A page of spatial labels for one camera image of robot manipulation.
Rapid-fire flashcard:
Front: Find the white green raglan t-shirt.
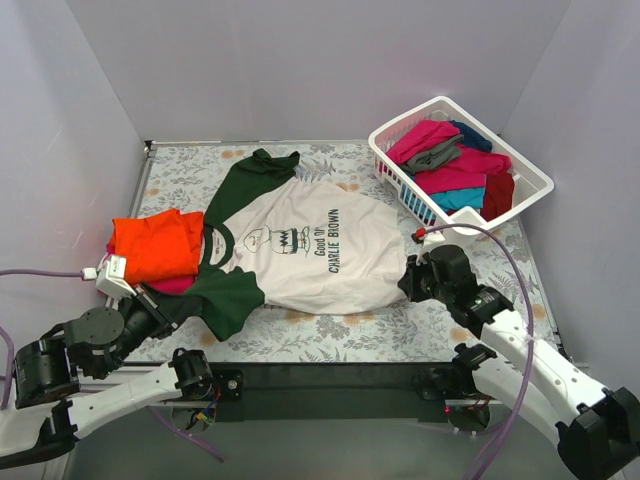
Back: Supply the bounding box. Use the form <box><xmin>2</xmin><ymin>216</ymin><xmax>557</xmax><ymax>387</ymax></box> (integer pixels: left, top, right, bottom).
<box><xmin>179</xmin><ymin>149</ymin><xmax>406</xmax><ymax>341</ymax></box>

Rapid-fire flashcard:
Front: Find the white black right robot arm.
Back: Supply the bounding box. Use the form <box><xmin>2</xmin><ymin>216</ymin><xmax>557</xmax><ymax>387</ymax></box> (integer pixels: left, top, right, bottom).
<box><xmin>398</xmin><ymin>245</ymin><xmax>639</xmax><ymax>479</ymax></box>

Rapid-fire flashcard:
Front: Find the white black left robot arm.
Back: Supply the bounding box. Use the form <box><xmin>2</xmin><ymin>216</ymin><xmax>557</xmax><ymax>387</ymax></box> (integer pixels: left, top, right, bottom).
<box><xmin>1</xmin><ymin>287</ymin><xmax>213</xmax><ymax>469</ymax></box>

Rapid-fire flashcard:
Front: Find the folded pink t-shirt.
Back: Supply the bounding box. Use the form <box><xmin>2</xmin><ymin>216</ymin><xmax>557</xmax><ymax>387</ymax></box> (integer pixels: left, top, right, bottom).
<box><xmin>98</xmin><ymin>244</ymin><xmax>196</xmax><ymax>295</ymax></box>

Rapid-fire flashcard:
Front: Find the folded orange t-shirt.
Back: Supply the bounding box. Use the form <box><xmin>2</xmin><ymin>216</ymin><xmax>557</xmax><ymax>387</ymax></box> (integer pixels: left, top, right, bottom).
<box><xmin>107</xmin><ymin>208</ymin><xmax>204</xmax><ymax>285</ymax></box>

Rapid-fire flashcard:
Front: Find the teal shirt in basket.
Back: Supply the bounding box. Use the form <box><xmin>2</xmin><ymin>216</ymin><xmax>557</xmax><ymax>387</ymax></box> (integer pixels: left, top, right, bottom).
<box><xmin>430</xmin><ymin>187</ymin><xmax>486</xmax><ymax>211</ymax></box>

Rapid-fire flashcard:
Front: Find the white plastic laundry basket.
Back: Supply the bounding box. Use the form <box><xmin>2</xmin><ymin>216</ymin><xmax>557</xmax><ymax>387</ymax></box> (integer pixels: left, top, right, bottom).
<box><xmin>368</xmin><ymin>96</ymin><xmax>554</xmax><ymax>245</ymax></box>

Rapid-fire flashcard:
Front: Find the dark red shirt in basket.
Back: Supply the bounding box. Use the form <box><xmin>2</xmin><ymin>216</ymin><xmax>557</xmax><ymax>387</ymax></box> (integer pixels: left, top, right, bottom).
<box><xmin>481</xmin><ymin>172</ymin><xmax>515</xmax><ymax>221</ymax></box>

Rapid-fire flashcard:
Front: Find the magenta shirt in basket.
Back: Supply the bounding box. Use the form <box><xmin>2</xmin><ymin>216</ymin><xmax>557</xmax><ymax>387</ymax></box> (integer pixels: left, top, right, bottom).
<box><xmin>414</xmin><ymin>147</ymin><xmax>512</xmax><ymax>195</ymax></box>
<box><xmin>386</xmin><ymin>119</ymin><xmax>461</xmax><ymax>164</ymax></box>

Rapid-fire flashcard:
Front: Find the grey shirt in basket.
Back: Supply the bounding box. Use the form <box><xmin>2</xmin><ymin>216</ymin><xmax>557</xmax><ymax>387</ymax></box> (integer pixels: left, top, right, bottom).
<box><xmin>403</xmin><ymin>144</ymin><xmax>462</xmax><ymax>173</ymax></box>

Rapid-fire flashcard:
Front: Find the floral patterned table mat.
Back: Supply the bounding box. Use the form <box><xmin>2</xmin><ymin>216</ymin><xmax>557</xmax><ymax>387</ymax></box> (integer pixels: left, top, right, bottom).
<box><xmin>127</xmin><ymin>141</ymin><xmax>561</xmax><ymax>365</ymax></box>

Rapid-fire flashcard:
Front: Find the navy blue shirt in basket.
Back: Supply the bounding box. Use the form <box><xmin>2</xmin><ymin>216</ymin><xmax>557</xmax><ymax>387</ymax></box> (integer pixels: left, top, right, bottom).
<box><xmin>449</xmin><ymin>120</ymin><xmax>493</xmax><ymax>153</ymax></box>

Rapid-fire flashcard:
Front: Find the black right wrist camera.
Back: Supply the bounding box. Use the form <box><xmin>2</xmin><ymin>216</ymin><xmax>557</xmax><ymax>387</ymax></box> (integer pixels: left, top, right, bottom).
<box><xmin>411</xmin><ymin>228</ymin><xmax>477</xmax><ymax>289</ymax></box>

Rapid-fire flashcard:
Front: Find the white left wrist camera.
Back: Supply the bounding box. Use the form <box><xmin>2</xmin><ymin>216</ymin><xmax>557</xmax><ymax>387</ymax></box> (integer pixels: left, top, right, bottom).
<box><xmin>80</xmin><ymin>254</ymin><xmax>135</xmax><ymax>300</ymax></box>

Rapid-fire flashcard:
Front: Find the black metal base rail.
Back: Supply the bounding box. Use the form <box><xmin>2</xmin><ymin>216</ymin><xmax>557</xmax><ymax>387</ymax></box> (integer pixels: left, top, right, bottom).
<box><xmin>164</xmin><ymin>361</ymin><xmax>501</xmax><ymax>424</ymax></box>

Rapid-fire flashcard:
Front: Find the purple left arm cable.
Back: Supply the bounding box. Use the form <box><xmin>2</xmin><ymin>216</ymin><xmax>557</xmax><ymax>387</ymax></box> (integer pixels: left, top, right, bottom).
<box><xmin>0</xmin><ymin>267</ymin><xmax>224</xmax><ymax>463</ymax></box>

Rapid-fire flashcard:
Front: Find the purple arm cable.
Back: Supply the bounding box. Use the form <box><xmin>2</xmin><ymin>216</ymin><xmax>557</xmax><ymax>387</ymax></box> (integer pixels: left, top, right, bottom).
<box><xmin>422</xmin><ymin>223</ymin><xmax>536</xmax><ymax>480</ymax></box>
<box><xmin>0</xmin><ymin>267</ymin><xmax>224</xmax><ymax>463</ymax></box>

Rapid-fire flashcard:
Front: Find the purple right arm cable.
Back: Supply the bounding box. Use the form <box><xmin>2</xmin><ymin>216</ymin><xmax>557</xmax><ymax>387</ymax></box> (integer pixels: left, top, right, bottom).
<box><xmin>422</xmin><ymin>223</ymin><xmax>536</xmax><ymax>480</ymax></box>

